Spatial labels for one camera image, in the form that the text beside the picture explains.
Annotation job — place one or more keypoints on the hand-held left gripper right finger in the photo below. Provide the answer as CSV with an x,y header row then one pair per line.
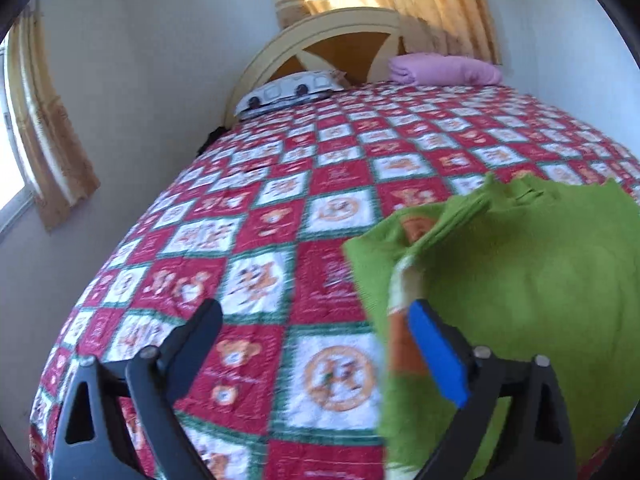
x,y
437,350

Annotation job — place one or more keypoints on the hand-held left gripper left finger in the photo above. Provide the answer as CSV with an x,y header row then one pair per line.
x,y
200,327

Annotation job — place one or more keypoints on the green orange striped knit sweater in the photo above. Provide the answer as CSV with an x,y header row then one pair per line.
x,y
525,280

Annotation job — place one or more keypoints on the window with grey frame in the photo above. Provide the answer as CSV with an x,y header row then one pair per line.
x,y
10,160

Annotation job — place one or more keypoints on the narrow yellow patterned curtain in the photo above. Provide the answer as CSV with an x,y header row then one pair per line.
x,y
55,150

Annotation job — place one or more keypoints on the dark object beside bed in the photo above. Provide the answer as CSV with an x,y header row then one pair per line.
x,y
210,141

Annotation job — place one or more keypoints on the red checked printed quilt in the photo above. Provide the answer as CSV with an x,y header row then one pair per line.
x,y
280,220

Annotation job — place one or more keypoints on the cream and brown headboard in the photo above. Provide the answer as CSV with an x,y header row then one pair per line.
x,y
345,50

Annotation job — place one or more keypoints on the white patterned pillow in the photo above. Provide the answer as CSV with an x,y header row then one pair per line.
x,y
285,92

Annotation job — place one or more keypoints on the folded pink blanket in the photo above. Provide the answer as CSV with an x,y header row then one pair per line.
x,y
445,69

